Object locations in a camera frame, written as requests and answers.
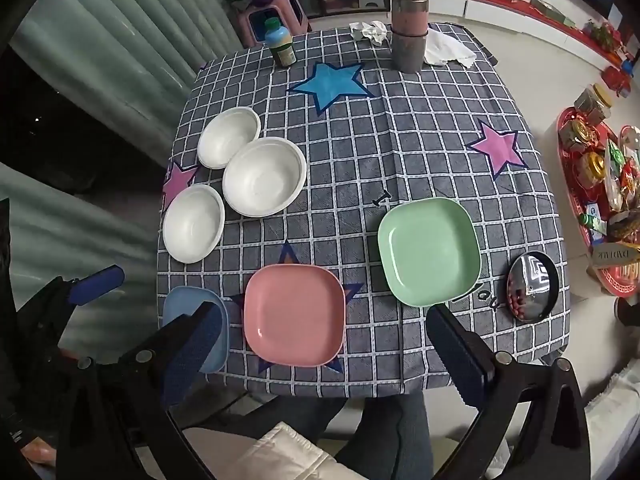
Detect white quilted jacket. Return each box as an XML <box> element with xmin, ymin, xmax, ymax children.
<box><xmin>187</xmin><ymin>421</ymin><xmax>371</xmax><ymax>480</ymax></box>

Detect green square plate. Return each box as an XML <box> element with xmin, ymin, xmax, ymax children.
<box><xmin>377</xmin><ymin>197</ymin><xmax>482</xmax><ymax>308</ymax></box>

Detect shiny black round dish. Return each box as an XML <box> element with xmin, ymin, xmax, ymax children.
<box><xmin>506</xmin><ymin>251</ymin><xmax>560</xmax><ymax>322</ymax></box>

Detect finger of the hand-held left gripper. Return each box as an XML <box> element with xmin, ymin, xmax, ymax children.
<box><xmin>20</xmin><ymin>265</ymin><xmax>126</xmax><ymax>342</ymax></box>

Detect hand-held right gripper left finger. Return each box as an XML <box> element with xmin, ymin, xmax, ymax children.
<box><xmin>55</xmin><ymin>301</ymin><xmax>227</xmax><ymax>480</ymax></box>

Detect small white bowl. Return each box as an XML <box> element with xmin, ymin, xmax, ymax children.
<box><xmin>162</xmin><ymin>184</ymin><xmax>226</xmax><ymax>264</ymax></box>
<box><xmin>197</xmin><ymin>106</ymin><xmax>262</xmax><ymax>170</ymax></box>

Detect blue square plate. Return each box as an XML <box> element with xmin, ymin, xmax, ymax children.
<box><xmin>162</xmin><ymin>285</ymin><xmax>230</xmax><ymax>374</ymax></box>

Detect grey cylindrical cup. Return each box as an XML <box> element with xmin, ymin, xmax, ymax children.
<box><xmin>390</xmin><ymin>0</ymin><xmax>430</xmax><ymax>73</ymax></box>

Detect glass jar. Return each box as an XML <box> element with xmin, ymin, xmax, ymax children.
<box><xmin>574</xmin><ymin>83</ymin><xmax>613</xmax><ymax>126</ymax></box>

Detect grey checked star tablecloth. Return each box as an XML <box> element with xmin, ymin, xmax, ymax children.
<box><xmin>156</xmin><ymin>22</ymin><xmax>572</xmax><ymax>403</ymax></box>

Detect white paper plate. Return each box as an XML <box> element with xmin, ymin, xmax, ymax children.
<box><xmin>222</xmin><ymin>136</ymin><xmax>308</xmax><ymax>218</ymax></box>

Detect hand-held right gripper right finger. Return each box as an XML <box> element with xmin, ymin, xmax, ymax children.
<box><xmin>427</xmin><ymin>304</ymin><xmax>593</xmax><ymax>480</ymax></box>

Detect crumpled white tissue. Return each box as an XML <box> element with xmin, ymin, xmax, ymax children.
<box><xmin>348</xmin><ymin>21</ymin><xmax>391</xmax><ymax>47</ymax></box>

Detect person's left hand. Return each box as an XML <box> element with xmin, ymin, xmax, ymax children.
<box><xmin>21</xmin><ymin>437</ymin><xmax>57</xmax><ymax>467</ymax></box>

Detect person's legs in jeans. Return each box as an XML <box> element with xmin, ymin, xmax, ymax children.
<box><xmin>330</xmin><ymin>392</ymin><xmax>436</xmax><ymax>480</ymax></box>

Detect pink square plate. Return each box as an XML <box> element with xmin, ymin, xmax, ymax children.
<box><xmin>243</xmin><ymin>264</ymin><xmax>347</xmax><ymax>365</ymax></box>

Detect green capped bottle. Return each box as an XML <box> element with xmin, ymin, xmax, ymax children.
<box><xmin>264</xmin><ymin>17</ymin><xmax>297</xmax><ymax>67</ymax></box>

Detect teal curtain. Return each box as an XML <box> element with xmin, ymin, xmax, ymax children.
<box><xmin>9</xmin><ymin>0</ymin><xmax>241</xmax><ymax>361</ymax></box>

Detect white cloth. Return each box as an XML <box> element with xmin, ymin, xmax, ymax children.
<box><xmin>424</xmin><ymin>29</ymin><xmax>477</xmax><ymax>69</ymax></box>

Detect white cabinet with red top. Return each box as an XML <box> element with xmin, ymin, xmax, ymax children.
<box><xmin>430</xmin><ymin>0</ymin><xmax>640</xmax><ymax>72</ymax></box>

